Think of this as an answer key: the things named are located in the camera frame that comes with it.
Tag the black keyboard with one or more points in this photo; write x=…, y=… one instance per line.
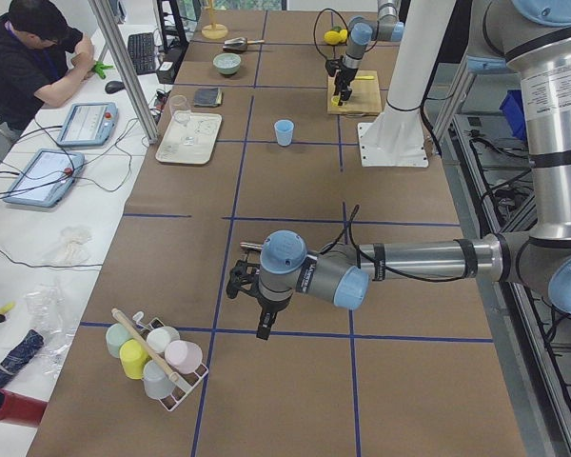
x=141, y=51

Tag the white wire cup rack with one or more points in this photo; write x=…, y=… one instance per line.
x=186, y=382

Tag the bamboo cutting board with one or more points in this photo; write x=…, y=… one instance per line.
x=365, y=97

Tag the green bowl of ice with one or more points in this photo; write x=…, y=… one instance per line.
x=227, y=63

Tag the steel muddler black tip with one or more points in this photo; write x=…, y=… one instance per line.
x=250, y=246

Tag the clear plastic bag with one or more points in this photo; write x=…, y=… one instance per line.
x=52, y=320

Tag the blue teach pendant near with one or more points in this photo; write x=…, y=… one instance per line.
x=46, y=179

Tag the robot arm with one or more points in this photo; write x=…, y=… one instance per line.
x=531, y=38
x=361, y=32

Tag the clear wine glass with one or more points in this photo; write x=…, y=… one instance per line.
x=180, y=110

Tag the steel ice scoop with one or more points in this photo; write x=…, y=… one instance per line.
x=240, y=44

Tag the blue plaid folded umbrella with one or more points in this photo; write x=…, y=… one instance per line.
x=20, y=356

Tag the yellow lemon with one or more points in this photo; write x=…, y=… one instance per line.
x=332, y=37
x=344, y=34

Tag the seated person in black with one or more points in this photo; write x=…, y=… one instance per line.
x=43, y=61

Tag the white cup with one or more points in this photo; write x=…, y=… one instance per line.
x=159, y=338

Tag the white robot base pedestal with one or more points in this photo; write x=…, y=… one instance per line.
x=395, y=138

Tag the grey folded cloth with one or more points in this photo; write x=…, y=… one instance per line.
x=208, y=98

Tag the mint green cup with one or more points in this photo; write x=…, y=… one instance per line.
x=116, y=336

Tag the red cylinder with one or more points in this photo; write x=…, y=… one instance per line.
x=21, y=410

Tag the pink cup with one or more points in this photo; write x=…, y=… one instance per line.
x=184, y=356

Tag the grey cup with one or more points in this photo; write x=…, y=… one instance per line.
x=156, y=383

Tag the yellow cup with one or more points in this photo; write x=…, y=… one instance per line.
x=133, y=359

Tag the light blue plastic cup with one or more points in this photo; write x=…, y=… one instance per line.
x=284, y=129

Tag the wooden cup tree stand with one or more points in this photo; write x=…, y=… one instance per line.
x=213, y=30

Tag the black computer mouse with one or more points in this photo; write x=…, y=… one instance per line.
x=114, y=86

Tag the aluminium frame post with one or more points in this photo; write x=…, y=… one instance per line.
x=114, y=39

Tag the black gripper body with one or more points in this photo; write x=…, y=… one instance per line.
x=269, y=307
x=345, y=75

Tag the cream bear serving tray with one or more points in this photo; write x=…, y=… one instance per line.
x=205, y=128

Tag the blue teach pendant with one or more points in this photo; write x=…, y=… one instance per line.
x=46, y=179
x=88, y=125

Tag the white crumpled cloth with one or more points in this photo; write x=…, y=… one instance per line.
x=71, y=248

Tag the wooden rack handle rod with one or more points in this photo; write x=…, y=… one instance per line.
x=120, y=317

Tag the blue teach pendant far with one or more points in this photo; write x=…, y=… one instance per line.
x=88, y=125

